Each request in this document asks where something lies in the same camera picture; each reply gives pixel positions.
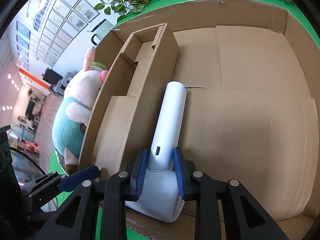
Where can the large shallow cardboard box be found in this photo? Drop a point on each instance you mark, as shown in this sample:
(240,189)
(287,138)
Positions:
(250,105)

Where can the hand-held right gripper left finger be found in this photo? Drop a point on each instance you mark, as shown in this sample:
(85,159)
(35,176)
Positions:
(141,172)

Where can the grey plastic stool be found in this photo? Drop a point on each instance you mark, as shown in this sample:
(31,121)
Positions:
(63,83)

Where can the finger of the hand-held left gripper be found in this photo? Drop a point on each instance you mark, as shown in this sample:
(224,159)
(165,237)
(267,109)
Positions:
(80,177)

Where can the pig plush toy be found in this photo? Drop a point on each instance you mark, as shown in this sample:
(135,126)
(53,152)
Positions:
(70,130)

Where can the white handheld fan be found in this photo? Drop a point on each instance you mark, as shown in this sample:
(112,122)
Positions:
(170,120)

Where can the blue wall poster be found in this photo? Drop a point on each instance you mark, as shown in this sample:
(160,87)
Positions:
(23,30)
(22,42)

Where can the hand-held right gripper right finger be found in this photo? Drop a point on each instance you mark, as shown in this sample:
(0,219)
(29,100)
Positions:
(178,172)

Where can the wall of framed certificates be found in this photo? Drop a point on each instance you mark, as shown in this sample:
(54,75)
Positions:
(60,32)

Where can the black monitor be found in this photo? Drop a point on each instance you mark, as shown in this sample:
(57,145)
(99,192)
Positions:
(52,77)

